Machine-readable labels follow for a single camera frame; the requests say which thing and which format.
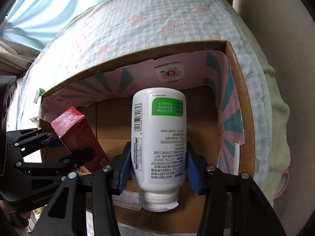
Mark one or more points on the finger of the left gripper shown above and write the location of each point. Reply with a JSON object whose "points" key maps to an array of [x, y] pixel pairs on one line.
{"points": [[63, 165], [26, 141]]}

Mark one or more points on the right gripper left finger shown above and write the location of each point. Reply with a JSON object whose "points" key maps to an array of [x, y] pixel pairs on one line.
{"points": [[65, 213]]}

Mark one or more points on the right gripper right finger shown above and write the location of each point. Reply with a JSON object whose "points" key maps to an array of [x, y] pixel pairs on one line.
{"points": [[233, 202]]}

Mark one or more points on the red Marubi box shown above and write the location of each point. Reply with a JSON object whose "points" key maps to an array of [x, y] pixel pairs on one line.
{"points": [[75, 133]]}

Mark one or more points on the white pill bottle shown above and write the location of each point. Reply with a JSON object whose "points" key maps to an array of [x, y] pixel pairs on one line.
{"points": [[158, 147]]}

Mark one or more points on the cardboard box pink lining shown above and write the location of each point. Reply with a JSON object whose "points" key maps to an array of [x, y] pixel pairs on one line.
{"points": [[220, 122]]}

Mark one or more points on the yellow green blanket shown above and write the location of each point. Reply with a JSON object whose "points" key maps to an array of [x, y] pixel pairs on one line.
{"points": [[270, 112]]}

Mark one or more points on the light blue curtain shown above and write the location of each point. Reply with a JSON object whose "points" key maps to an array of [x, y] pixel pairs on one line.
{"points": [[34, 23]]}

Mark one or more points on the floral checkered bed cover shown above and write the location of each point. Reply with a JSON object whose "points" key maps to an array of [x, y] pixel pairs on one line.
{"points": [[105, 31]]}

